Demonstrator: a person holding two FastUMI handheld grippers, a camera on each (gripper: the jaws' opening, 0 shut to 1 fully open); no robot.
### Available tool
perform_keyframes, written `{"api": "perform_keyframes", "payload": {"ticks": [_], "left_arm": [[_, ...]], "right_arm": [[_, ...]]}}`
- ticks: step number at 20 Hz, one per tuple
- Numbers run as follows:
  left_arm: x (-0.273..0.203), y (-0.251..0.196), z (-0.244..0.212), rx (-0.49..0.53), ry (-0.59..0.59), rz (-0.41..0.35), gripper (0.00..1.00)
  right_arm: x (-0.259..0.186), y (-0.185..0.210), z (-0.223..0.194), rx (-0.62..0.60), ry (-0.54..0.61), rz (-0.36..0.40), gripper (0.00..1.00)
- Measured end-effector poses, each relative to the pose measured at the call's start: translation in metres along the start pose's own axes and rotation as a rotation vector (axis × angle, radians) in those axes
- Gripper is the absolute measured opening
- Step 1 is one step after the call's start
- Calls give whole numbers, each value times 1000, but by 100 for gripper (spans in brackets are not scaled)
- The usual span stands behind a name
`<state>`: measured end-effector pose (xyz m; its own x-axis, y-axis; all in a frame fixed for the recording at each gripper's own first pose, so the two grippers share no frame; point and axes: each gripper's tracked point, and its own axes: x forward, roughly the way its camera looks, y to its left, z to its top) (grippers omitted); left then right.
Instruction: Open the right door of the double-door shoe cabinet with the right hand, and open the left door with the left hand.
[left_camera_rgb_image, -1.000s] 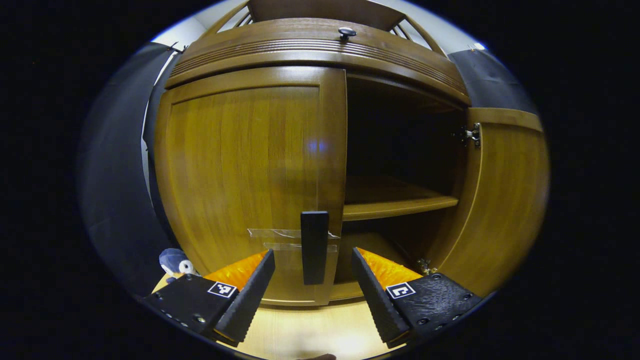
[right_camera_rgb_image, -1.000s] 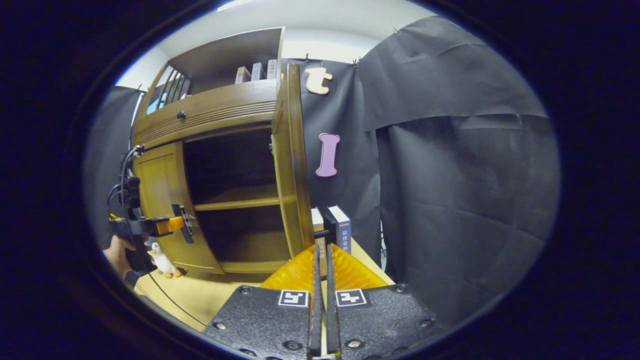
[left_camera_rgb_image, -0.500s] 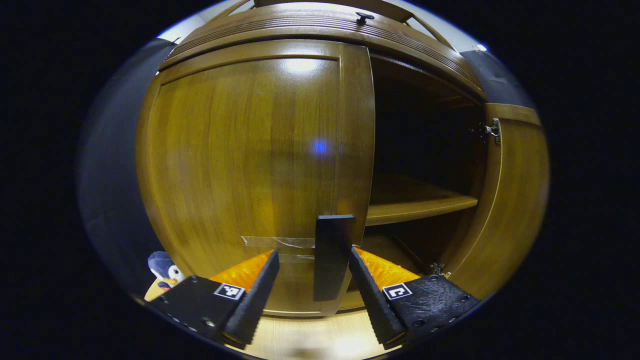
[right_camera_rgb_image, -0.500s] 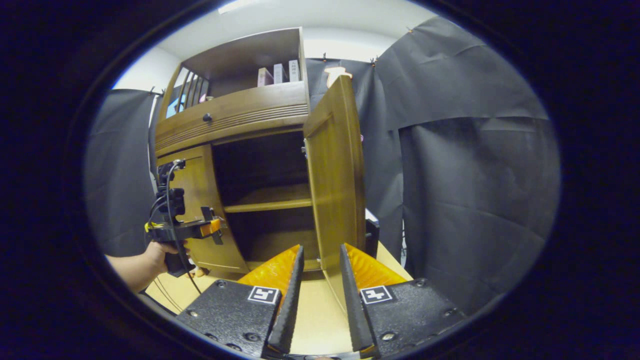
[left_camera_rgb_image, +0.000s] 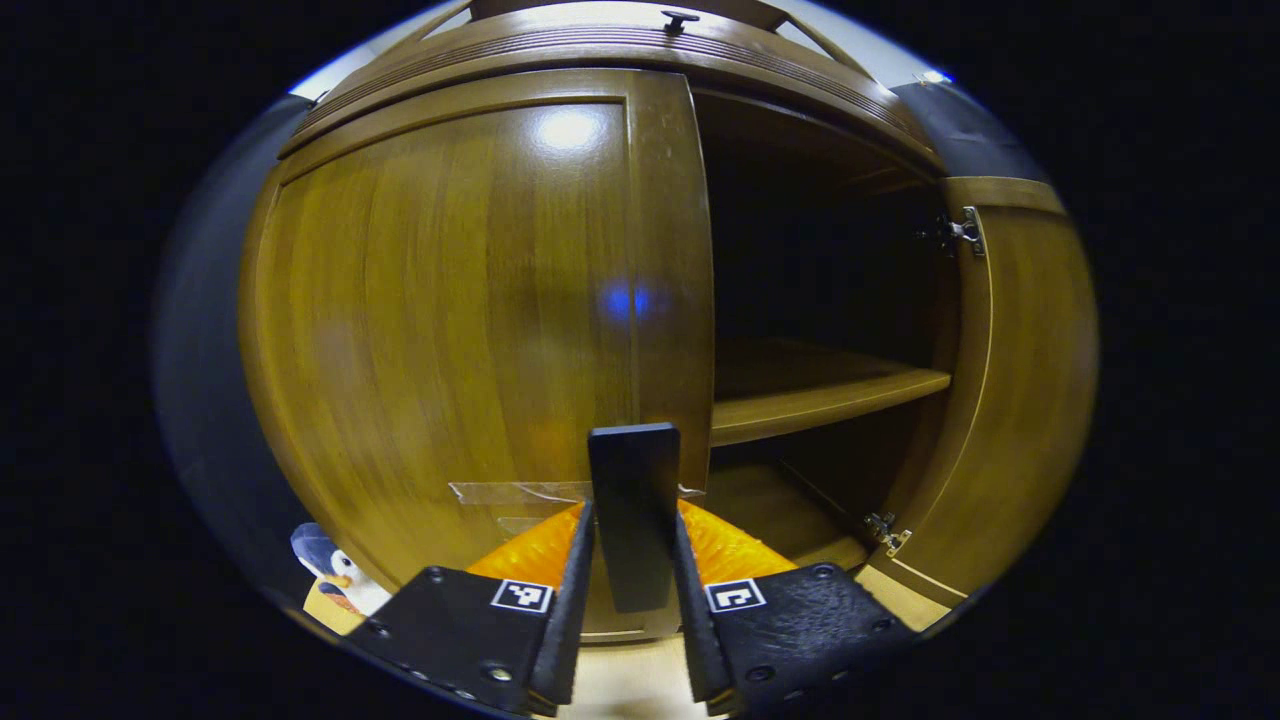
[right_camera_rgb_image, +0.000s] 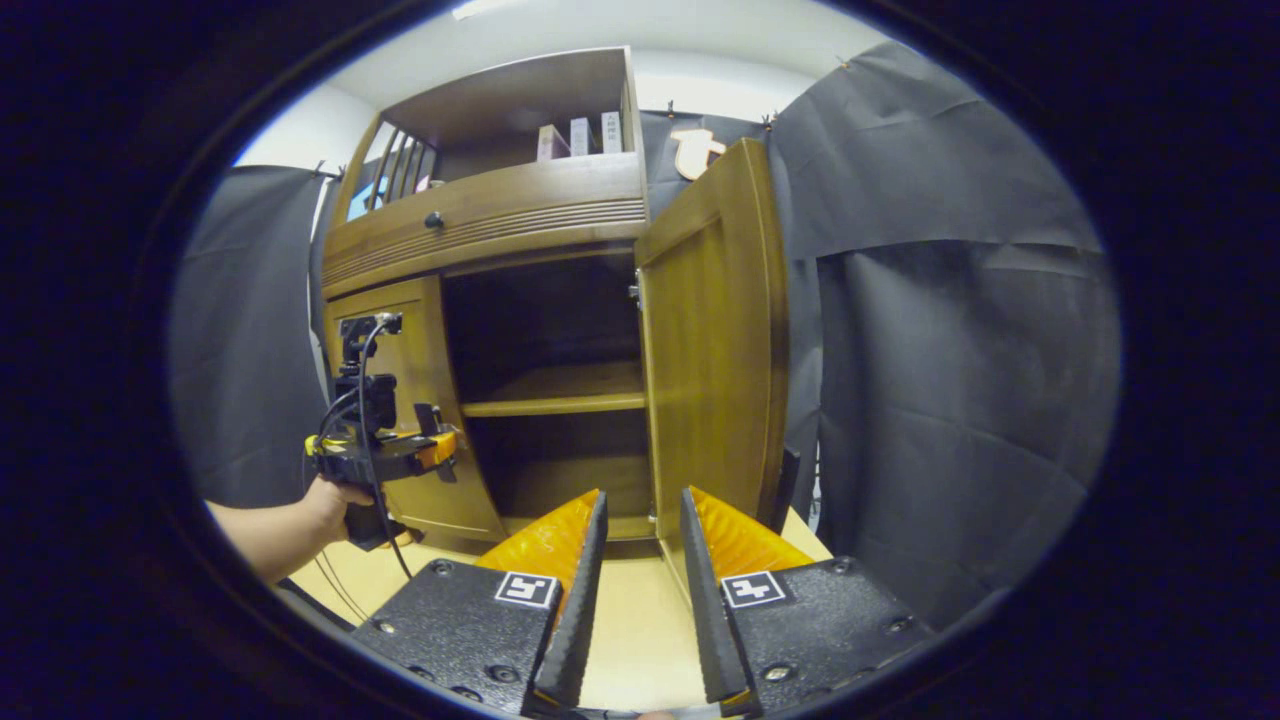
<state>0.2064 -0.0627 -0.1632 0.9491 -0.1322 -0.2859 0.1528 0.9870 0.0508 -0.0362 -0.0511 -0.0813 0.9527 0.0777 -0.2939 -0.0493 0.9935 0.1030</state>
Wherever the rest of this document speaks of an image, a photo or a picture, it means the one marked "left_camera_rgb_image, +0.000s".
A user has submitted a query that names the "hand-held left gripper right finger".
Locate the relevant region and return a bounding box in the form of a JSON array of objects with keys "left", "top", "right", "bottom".
[{"left": 672, "top": 498, "right": 919, "bottom": 717}]

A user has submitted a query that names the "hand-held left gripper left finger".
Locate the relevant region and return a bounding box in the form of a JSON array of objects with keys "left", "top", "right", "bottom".
[{"left": 345, "top": 500, "right": 598, "bottom": 718}]

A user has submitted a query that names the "black door handle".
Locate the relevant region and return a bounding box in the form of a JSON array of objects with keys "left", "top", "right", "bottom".
[{"left": 588, "top": 423, "right": 683, "bottom": 614}]

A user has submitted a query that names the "taped wooden cabinet door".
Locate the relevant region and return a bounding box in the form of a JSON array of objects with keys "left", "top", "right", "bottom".
[{"left": 240, "top": 68, "right": 716, "bottom": 641}]

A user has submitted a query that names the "plain wooden cabinet door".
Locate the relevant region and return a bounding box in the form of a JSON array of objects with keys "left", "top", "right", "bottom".
[{"left": 855, "top": 176, "right": 1101, "bottom": 633}]

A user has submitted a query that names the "wooden double-door shoe cabinet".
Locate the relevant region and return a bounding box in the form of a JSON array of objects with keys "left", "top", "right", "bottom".
[{"left": 238, "top": 0, "right": 1101, "bottom": 646}]

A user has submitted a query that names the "metal door hinge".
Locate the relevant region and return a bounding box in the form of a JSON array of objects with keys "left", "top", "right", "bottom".
[
  {"left": 935, "top": 206, "right": 987, "bottom": 259},
  {"left": 865, "top": 512, "right": 913, "bottom": 557}
]

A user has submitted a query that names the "wooden inner cabinet shelf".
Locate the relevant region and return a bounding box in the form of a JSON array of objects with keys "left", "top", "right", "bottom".
[{"left": 710, "top": 338, "right": 953, "bottom": 448}]

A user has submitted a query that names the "wooden cabinet drawer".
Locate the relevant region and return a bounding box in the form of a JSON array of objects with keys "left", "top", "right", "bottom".
[{"left": 280, "top": 0, "right": 941, "bottom": 166}]

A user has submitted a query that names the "clear tape strip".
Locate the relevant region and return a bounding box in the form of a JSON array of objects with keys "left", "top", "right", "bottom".
[{"left": 448, "top": 480, "right": 706, "bottom": 536}]

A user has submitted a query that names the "penguin plush toy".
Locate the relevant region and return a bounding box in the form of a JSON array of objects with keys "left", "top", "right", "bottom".
[{"left": 290, "top": 522, "right": 393, "bottom": 618}]

